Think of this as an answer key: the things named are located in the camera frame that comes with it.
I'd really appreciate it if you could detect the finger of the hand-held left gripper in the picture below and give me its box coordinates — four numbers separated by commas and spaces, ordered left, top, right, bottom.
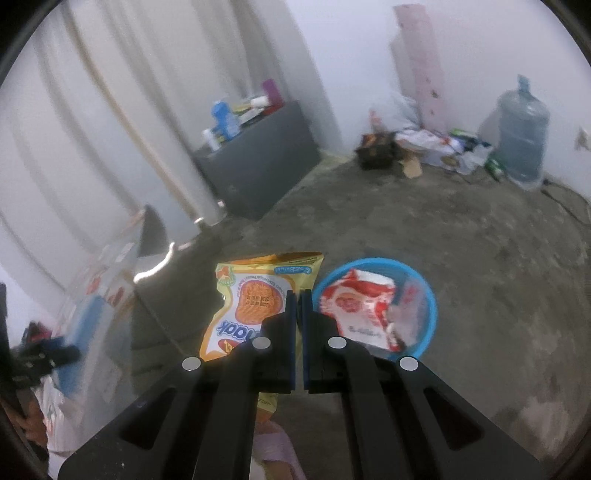
11, 342, 81, 384

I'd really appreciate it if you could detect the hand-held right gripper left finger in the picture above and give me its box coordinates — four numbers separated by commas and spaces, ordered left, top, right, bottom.
58, 290, 298, 480

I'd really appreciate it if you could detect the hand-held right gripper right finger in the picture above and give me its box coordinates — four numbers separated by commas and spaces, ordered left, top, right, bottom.
300, 288, 546, 480

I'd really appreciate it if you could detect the large red and white bag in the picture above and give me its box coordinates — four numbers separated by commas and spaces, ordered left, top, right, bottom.
318, 269, 398, 352

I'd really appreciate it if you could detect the yellow orange snack packet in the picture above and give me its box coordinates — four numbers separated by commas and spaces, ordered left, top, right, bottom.
198, 251, 324, 423

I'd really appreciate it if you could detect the white translucent plastic bag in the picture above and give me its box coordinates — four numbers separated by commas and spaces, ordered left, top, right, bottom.
390, 277, 428, 347

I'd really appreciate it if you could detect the blue plastic bin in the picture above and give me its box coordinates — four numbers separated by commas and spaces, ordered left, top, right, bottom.
311, 257, 438, 363

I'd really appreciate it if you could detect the blue sheet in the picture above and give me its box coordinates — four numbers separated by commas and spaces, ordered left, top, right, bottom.
51, 295, 105, 398

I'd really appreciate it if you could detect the pink slipper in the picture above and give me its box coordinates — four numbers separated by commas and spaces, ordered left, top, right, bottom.
252, 420, 308, 480

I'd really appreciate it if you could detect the grey cabinet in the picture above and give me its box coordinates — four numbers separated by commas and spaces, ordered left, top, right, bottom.
193, 100, 322, 221

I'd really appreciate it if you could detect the cardboard piece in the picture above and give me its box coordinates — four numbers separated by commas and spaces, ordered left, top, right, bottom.
397, 150, 424, 179

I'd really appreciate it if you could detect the dark box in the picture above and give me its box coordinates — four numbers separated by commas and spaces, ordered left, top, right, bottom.
355, 131, 400, 171

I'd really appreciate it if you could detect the wooden pole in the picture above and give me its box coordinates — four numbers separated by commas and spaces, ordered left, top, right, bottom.
69, 9, 204, 227

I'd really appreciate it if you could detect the blue bottle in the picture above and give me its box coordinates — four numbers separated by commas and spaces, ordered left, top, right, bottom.
211, 99, 241, 139

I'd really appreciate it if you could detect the floor clutter pile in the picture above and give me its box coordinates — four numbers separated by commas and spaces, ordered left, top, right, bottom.
397, 127, 506, 183

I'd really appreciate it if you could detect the white curtain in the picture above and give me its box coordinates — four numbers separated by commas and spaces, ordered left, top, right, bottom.
0, 0, 345, 301

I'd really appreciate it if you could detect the white plastic shopping bag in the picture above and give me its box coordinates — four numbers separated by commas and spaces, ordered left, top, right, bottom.
369, 90, 423, 134

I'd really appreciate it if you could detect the purple box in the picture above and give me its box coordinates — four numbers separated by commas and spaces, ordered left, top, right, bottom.
261, 78, 283, 108

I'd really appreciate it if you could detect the large water jug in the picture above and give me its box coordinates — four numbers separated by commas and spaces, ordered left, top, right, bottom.
494, 74, 551, 188

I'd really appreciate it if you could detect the pink board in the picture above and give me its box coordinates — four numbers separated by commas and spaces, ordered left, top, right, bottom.
392, 4, 448, 134

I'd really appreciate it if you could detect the black cable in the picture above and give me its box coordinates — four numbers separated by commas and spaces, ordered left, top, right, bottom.
540, 178, 591, 222

